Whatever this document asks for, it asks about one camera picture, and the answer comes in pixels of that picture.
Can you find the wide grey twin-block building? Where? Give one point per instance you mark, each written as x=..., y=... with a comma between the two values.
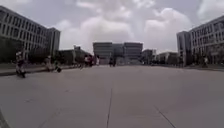
x=118, y=51

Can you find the group of people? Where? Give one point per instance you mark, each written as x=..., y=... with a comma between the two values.
x=89, y=60

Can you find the person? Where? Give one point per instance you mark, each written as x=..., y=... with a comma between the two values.
x=111, y=62
x=205, y=61
x=57, y=67
x=20, y=64
x=48, y=63

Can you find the low grey building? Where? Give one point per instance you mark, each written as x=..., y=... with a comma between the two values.
x=158, y=57

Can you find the long grey grid-window building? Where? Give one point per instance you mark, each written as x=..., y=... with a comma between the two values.
x=23, y=33

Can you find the raised kerb strip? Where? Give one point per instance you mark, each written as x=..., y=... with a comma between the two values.
x=33, y=70
x=196, y=67

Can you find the pale grey grid-window building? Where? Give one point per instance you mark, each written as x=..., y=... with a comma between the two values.
x=206, y=38

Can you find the low dark building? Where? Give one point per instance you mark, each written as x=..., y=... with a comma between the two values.
x=71, y=56

